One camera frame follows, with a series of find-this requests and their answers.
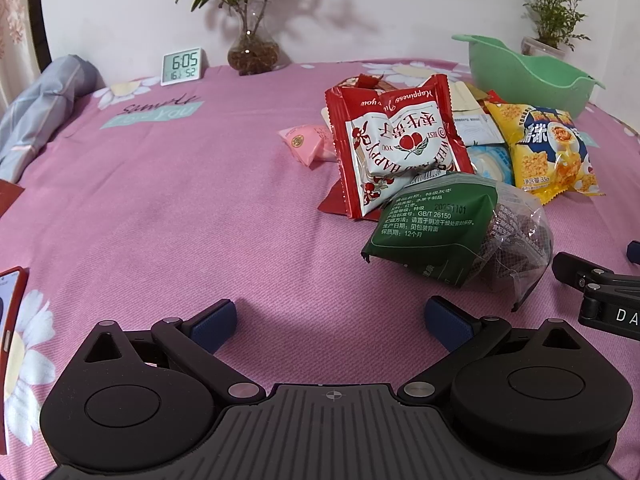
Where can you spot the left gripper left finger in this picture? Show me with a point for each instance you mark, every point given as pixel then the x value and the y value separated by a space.
pixel 191 346

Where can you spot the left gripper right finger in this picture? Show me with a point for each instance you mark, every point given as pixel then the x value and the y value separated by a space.
pixel 467 339

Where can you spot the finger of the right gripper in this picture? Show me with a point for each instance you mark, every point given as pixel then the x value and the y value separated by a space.
pixel 578 273
pixel 633 252

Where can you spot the green clear snack bag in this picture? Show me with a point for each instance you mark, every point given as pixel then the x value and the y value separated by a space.
pixel 463 229

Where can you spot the yellow corn snack bag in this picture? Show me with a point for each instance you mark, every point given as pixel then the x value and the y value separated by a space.
pixel 548 157

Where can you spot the blue white rice cracker pack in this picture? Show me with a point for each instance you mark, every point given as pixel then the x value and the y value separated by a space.
pixel 492 162

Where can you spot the dark red packet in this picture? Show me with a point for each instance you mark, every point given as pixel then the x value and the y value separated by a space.
pixel 334 203

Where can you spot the large red white snack bag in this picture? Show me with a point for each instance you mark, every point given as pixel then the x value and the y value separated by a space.
pixel 387 139

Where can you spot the pink snack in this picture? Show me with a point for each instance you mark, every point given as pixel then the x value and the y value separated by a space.
pixel 309 143

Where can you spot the beige gold pouch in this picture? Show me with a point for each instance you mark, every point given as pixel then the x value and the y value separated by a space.
pixel 462 99

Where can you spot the pink floral tablecloth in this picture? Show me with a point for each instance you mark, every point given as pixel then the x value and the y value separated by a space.
pixel 154 201

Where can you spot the green plastic bowl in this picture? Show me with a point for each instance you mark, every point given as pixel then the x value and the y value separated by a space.
pixel 522 79

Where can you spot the small plant in white pot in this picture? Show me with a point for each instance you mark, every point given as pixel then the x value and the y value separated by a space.
pixel 555 23

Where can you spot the white digital clock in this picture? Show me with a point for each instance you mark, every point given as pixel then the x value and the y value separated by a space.
pixel 181 66

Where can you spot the grey blue folded cloth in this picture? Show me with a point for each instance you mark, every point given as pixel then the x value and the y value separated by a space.
pixel 30 121

